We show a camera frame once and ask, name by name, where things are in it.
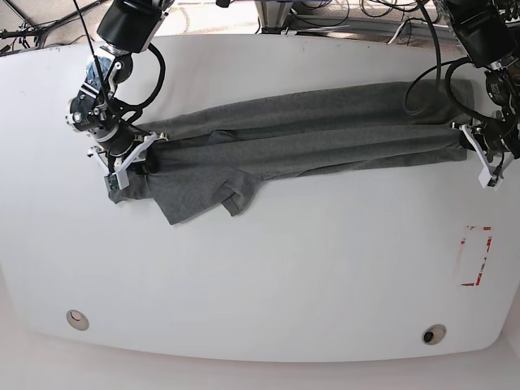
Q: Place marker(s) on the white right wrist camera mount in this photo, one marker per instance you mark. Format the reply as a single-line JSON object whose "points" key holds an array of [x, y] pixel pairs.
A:
{"points": [[116, 174]]}

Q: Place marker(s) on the aluminium frame rail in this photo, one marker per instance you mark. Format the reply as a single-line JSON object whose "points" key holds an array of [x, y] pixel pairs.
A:
{"points": [[360, 26]]}

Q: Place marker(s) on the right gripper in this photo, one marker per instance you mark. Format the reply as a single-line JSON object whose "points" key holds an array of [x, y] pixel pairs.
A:
{"points": [[115, 151]]}

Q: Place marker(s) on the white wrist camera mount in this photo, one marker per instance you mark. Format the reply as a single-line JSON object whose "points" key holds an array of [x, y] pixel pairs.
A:
{"points": [[490, 176], [116, 174]]}

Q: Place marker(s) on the grey T-shirt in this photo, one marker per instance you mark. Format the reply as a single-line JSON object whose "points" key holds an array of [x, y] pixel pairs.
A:
{"points": [[222, 155]]}

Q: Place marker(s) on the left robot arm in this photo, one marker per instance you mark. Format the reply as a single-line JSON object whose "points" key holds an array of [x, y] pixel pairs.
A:
{"points": [[490, 44]]}

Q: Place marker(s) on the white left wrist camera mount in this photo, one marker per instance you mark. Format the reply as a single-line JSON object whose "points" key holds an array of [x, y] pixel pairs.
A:
{"points": [[490, 176]]}

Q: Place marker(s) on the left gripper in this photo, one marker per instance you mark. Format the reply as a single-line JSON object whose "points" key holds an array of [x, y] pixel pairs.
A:
{"points": [[477, 137]]}

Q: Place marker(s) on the right table grommet hole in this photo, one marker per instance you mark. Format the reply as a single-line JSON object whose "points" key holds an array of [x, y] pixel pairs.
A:
{"points": [[434, 334]]}

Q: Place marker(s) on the red tape rectangle marking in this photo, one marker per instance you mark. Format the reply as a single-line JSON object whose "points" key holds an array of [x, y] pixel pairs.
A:
{"points": [[472, 256]]}

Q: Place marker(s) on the table grommet hole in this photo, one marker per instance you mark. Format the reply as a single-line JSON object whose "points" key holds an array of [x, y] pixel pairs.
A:
{"points": [[77, 320], [434, 334]]}

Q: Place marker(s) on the black tripod stand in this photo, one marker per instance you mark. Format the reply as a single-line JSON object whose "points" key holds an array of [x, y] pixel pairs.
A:
{"points": [[32, 36]]}

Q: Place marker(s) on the left table grommet hole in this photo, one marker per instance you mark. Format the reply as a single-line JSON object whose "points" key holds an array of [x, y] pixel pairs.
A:
{"points": [[77, 320]]}

